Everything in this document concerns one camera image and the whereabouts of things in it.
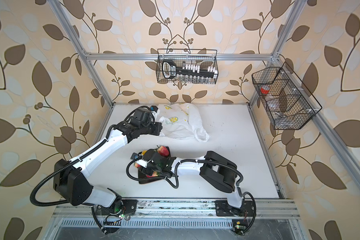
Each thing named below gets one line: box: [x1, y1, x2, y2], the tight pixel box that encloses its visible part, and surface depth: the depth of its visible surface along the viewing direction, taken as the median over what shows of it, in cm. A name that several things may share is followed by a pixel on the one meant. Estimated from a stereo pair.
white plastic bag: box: [157, 102, 210, 142], surface depth 100 cm
